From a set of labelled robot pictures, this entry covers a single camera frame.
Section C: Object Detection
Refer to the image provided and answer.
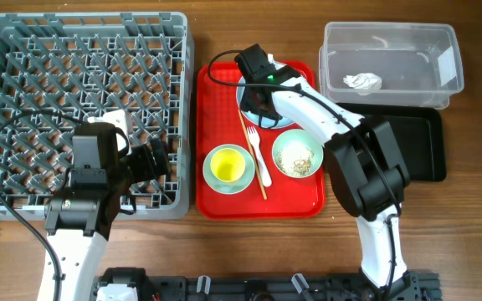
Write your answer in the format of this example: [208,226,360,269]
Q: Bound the small light blue bowl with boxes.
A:
[203,144,255,195]

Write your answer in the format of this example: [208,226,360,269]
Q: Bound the red plastic serving tray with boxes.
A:
[195,67,326,220]

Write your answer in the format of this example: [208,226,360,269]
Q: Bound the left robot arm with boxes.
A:
[38,122,171,300]

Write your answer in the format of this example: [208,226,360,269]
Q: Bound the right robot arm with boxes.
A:
[234,44,410,291]

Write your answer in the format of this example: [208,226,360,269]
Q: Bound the yellow cup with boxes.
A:
[210,147,246,183]

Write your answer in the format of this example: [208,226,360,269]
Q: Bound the white tissue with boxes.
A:
[343,73,382,90]

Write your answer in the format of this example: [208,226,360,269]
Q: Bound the light green bowl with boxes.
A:
[271,129,324,179]

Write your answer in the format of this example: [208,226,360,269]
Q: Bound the rice and food scraps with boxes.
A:
[277,142,314,177]

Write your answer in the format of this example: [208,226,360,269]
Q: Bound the large light blue plate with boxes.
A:
[236,59,300,128]

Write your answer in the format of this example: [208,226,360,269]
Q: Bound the grey plastic dishwasher rack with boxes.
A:
[0,12,194,221]

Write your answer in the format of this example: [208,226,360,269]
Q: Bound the white plastic fork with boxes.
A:
[247,126,272,187]

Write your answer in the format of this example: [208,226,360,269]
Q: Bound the black rectangular tray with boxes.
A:
[339,103,447,182]

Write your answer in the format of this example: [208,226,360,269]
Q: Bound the clear plastic waste bin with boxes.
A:
[319,22,464,110]

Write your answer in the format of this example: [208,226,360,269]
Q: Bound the wooden chopstick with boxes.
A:
[238,110,268,200]

